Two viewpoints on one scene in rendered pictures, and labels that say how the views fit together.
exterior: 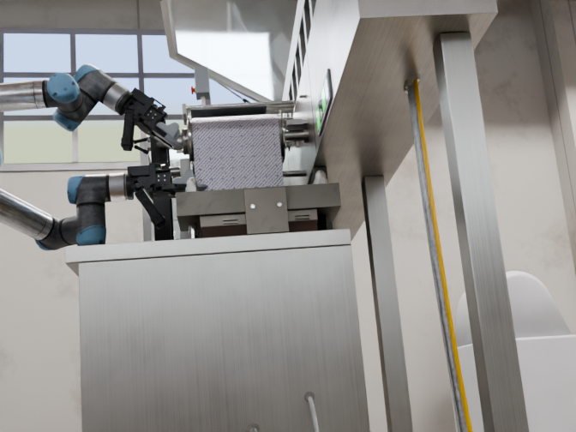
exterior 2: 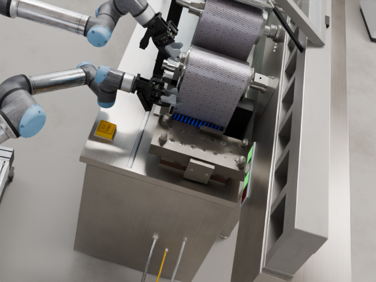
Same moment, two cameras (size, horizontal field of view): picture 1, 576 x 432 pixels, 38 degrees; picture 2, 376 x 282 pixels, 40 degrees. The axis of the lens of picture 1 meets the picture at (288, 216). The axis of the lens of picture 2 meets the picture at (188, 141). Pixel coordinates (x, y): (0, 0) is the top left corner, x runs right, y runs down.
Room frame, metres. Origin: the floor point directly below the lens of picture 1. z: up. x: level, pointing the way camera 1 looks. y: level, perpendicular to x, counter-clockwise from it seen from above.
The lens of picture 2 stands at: (0.66, 0.13, 2.59)
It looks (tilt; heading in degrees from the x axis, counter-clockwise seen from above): 49 degrees down; 0
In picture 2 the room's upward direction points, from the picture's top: 21 degrees clockwise
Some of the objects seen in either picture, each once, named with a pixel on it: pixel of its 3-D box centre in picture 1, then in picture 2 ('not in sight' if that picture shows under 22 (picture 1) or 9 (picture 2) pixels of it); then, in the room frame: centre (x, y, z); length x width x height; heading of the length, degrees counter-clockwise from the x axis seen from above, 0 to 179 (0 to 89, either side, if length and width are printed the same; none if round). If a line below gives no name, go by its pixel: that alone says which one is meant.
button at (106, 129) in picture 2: not in sight; (106, 129); (2.03, 0.47, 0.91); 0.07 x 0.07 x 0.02; 5
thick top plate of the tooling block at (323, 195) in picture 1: (257, 207); (201, 147); (2.04, 0.07, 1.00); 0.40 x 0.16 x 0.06; 95
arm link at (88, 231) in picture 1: (87, 227); (104, 92); (2.13, 0.53, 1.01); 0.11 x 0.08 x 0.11; 58
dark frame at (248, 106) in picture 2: not in sight; (210, 109); (2.27, 0.09, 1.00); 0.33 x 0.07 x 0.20; 95
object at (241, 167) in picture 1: (239, 179); (204, 106); (2.16, 0.12, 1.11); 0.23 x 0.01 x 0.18; 95
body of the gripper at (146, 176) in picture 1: (150, 183); (148, 88); (2.14, 0.36, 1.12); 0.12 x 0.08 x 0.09; 95
